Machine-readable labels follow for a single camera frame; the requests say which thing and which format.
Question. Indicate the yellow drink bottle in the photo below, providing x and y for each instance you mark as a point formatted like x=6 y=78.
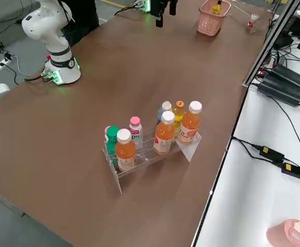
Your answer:
x=216 y=10

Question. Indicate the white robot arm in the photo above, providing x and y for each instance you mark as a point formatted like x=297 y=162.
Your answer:
x=46 y=31
x=142 y=5

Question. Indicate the pink plastic basket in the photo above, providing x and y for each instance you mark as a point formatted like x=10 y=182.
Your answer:
x=209 y=23

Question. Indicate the person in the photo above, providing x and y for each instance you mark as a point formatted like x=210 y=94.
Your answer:
x=83 y=20

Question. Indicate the small red white bottle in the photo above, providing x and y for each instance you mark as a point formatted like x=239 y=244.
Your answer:
x=251 y=23

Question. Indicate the clear acrylic stepped shelf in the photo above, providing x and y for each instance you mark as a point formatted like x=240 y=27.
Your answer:
x=253 y=30

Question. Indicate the water bottle with white cap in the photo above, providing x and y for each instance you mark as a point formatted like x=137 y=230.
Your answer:
x=166 y=106

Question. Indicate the yellow bottle with orange cap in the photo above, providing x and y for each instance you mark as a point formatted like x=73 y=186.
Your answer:
x=179 y=113

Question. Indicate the orange juice bottle white cap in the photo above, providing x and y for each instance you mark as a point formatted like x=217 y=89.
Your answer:
x=189 y=126
x=163 y=136
x=125 y=154

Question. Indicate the white bottle with pink cap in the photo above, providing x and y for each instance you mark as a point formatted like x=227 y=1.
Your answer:
x=106 y=133
x=135 y=128

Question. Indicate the black box device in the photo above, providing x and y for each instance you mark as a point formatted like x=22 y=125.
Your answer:
x=293 y=28

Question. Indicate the black power supply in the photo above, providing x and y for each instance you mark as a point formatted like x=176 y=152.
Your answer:
x=293 y=77
x=281 y=91

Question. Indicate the green bottle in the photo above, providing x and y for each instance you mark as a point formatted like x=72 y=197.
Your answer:
x=112 y=144

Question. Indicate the white power strip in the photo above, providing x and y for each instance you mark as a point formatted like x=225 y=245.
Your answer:
x=3 y=64

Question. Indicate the black adapter with yellow label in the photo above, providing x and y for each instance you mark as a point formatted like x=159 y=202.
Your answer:
x=293 y=171
x=270 y=154

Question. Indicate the pink cup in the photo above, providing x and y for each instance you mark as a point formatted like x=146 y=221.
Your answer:
x=283 y=234

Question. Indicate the aluminium camera post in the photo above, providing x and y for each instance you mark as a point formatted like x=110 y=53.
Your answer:
x=269 y=45

